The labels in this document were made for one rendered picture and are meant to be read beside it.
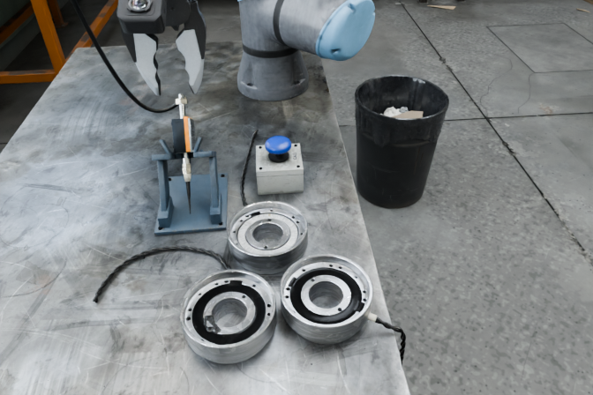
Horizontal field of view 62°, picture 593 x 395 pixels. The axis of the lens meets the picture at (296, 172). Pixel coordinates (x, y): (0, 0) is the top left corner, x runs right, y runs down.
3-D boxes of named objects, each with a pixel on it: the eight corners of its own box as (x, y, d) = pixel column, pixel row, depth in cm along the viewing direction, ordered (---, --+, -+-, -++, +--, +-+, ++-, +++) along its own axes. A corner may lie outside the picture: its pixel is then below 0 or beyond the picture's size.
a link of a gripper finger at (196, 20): (215, 52, 64) (193, -17, 58) (214, 56, 62) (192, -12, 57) (180, 60, 64) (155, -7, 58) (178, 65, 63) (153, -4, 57)
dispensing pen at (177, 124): (176, 215, 67) (168, 92, 67) (182, 212, 71) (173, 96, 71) (193, 213, 67) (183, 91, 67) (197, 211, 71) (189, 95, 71)
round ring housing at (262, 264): (321, 260, 64) (322, 238, 62) (247, 290, 61) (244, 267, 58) (287, 213, 72) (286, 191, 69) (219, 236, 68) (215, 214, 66)
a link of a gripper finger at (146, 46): (165, 79, 70) (165, 16, 65) (159, 99, 65) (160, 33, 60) (142, 77, 69) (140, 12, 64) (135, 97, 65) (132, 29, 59)
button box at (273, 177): (304, 192, 76) (304, 167, 73) (258, 195, 75) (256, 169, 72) (300, 161, 82) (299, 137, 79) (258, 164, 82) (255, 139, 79)
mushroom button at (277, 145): (292, 174, 75) (292, 147, 72) (266, 175, 75) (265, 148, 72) (291, 159, 78) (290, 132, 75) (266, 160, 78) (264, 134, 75)
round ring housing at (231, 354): (272, 373, 52) (269, 350, 49) (174, 367, 53) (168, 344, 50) (281, 294, 60) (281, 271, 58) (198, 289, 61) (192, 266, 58)
